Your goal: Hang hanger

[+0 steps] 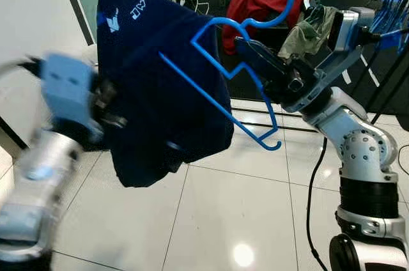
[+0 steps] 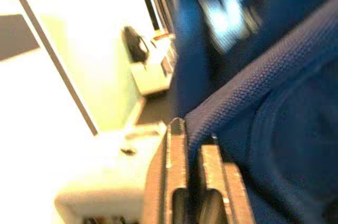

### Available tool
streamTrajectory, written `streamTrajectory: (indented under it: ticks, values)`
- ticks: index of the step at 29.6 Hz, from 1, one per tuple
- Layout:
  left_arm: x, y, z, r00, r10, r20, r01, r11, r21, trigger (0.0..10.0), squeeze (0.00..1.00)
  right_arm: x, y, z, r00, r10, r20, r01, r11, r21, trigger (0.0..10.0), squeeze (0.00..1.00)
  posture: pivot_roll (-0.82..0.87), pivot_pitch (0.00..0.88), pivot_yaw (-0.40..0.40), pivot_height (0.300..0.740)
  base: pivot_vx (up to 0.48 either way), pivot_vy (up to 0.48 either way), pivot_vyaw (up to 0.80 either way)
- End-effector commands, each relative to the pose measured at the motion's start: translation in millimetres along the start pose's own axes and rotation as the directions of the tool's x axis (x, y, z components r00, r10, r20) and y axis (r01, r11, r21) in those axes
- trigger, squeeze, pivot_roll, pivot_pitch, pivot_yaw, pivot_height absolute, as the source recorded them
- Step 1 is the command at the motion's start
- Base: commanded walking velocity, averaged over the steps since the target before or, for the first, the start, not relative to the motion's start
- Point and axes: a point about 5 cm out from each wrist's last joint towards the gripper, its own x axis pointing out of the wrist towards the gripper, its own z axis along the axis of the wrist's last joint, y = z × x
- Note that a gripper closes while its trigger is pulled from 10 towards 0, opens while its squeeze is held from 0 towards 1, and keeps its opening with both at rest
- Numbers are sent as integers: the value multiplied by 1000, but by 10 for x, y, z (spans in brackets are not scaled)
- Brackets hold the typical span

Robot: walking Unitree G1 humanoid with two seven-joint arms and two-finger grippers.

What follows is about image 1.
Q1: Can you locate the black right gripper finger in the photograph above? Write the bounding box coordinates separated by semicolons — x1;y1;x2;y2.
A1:
235;36;301;93

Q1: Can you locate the navy printed t-shirt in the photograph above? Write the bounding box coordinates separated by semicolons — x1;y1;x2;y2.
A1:
96;0;235;189

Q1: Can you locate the olive green garment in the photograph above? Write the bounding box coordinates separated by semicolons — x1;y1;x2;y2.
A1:
278;6;339;61

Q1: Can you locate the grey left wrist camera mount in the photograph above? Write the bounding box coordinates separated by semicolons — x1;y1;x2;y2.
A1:
37;52;104;132

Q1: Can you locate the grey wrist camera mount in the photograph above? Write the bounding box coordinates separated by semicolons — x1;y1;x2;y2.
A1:
313;8;378;109
37;52;104;132

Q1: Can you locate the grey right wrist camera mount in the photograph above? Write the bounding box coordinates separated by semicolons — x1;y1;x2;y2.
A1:
313;8;378;109

